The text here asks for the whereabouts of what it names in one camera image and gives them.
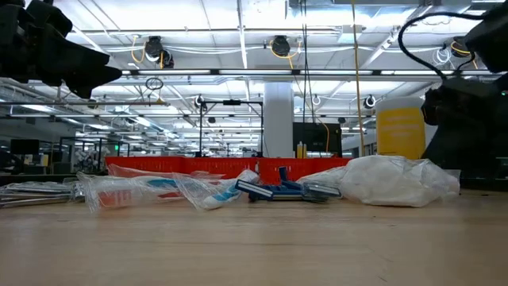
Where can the yellow wipes canister white lid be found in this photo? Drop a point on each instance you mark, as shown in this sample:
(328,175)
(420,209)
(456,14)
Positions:
(401,131)

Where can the red plastic basket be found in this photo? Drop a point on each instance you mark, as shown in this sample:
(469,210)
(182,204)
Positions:
(333,163)
(270,168)
(151,161)
(222,163)

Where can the black desk monitor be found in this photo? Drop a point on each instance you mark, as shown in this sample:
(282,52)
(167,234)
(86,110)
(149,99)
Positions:
(24,147)

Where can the black background rig frame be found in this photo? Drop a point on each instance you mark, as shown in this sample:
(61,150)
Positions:
(232,102)

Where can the grey horizontal metal bar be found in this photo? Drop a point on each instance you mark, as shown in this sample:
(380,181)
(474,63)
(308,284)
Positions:
(79,103)

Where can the black rail with light strips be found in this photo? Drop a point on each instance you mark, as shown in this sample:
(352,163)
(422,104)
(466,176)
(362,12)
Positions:
(254,72)

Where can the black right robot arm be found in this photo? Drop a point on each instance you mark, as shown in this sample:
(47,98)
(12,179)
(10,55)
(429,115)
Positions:
(490,35)

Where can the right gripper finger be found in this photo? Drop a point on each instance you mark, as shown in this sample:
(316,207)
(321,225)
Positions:
(468,155)

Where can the white building column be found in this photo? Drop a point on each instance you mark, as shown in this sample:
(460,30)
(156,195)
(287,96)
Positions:
(278,119)

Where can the black wall monitor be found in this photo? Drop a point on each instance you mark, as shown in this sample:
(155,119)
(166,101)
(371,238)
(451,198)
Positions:
(315,139)

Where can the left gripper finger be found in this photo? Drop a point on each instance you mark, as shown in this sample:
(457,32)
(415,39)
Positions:
(79,67)
(51,20)

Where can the clear bag of cotton swabs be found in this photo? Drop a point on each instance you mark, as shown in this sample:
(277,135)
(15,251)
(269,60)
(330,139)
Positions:
(323,175)

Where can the clear bag of cotton pads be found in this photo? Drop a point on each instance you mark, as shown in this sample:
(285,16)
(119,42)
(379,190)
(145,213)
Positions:
(389,182)

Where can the blue razors pile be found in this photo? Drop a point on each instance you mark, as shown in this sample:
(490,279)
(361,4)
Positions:
(254,189)

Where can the small yellow bottle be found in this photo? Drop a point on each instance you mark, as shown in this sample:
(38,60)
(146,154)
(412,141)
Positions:
(304,151)
(299,151)

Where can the white toothbrush blue grip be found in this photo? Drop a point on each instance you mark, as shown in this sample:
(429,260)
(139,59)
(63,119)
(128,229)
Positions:
(226,194)

